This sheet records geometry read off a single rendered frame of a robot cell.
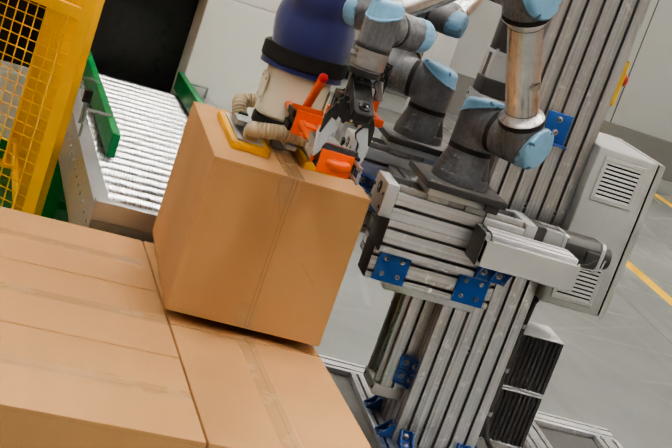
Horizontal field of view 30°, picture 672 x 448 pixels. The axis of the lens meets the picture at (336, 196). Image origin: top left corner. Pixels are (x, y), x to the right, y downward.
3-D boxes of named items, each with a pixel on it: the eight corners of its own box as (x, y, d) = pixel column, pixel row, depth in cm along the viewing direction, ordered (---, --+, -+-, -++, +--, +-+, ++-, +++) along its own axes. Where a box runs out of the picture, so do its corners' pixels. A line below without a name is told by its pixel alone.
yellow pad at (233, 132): (216, 116, 340) (222, 99, 339) (251, 126, 343) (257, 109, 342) (230, 148, 308) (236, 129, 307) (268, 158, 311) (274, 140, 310)
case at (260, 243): (151, 231, 359) (193, 100, 350) (283, 265, 370) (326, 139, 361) (164, 309, 303) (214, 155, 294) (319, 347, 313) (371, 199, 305)
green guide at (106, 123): (61, 56, 574) (66, 37, 572) (83, 62, 577) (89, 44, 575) (84, 150, 427) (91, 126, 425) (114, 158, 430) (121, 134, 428)
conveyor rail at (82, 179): (45, 85, 576) (56, 46, 572) (56, 88, 578) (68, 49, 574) (74, 261, 363) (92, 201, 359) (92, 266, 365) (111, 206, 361)
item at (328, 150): (308, 160, 272) (316, 138, 271) (340, 169, 274) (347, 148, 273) (315, 170, 264) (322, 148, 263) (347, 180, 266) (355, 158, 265)
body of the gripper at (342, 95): (358, 122, 275) (376, 70, 272) (366, 131, 266) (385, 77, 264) (325, 112, 272) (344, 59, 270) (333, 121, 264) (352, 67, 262)
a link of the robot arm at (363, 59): (392, 58, 263) (356, 47, 261) (385, 79, 264) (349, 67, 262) (384, 52, 270) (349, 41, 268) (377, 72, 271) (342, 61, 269)
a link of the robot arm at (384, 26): (416, 9, 264) (391, 2, 258) (398, 58, 266) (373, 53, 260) (389, -2, 269) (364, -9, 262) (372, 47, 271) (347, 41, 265)
